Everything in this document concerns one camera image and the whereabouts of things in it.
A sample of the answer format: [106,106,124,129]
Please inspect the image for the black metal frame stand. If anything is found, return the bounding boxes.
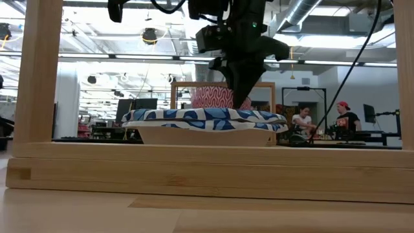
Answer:
[280,85,328,130]

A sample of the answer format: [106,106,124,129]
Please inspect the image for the bowl red outside striped inside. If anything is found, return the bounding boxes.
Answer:
[190,85,253,111]

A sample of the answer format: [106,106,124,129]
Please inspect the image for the silver ceiling duct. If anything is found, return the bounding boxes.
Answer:
[267,0,325,34]

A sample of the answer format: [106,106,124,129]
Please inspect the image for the seated person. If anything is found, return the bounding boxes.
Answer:
[290,105,318,137]

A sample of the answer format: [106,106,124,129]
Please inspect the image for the black hanging cable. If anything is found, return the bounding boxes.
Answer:
[308,0,383,144]

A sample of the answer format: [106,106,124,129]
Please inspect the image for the light wooden shelf rack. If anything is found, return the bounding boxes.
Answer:
[5,0,414,205]

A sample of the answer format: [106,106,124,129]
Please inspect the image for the person with red cap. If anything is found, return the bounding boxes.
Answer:
[334,100,363,133]

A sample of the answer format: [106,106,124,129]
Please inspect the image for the black ceiling lamp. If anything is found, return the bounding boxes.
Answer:
[141,27,158,46]

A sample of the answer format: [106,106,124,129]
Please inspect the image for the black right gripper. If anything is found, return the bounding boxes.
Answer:
[208,18,290,110]

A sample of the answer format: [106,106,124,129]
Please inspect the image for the black computer monitor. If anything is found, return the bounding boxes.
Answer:
[114,98,158,124]
[362,104,377,124]

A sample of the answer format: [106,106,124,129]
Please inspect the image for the blue white patterned plate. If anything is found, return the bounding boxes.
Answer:
[122,119,290,148]
[121,107,287,124]

